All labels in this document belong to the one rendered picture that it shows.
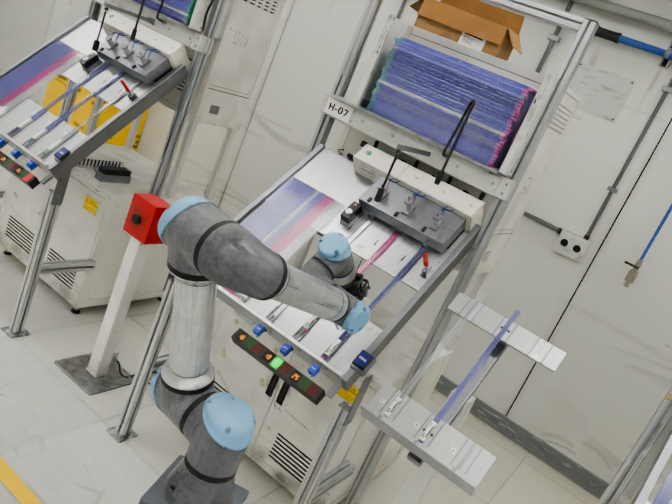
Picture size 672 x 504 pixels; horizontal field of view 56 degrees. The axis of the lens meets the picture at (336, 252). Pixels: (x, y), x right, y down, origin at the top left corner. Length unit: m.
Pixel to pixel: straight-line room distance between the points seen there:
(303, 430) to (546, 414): 1.74
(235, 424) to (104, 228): 1.74
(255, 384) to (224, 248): 1.34
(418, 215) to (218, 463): 1.08
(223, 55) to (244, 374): 1.42
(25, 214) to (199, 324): 2.15
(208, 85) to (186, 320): 1.83
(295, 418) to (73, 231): 1.37
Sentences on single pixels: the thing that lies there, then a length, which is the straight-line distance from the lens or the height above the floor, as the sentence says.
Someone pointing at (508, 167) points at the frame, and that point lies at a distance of 2.05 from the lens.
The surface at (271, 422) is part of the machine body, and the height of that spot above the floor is 0.24.
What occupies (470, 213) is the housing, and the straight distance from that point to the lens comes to 2.09.
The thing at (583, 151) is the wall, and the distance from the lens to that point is 3.56.
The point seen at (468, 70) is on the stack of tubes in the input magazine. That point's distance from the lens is 2.15.
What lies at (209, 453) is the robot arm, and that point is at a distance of 1.38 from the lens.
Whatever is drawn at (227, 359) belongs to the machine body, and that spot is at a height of 0.34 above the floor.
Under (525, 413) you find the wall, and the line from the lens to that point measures 3.75.
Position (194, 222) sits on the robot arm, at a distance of 1.18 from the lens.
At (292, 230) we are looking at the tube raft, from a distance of 2.14.
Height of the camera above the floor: 1.51
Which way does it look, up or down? 16 degrees down
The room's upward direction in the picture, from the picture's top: 23 degrees clockwise
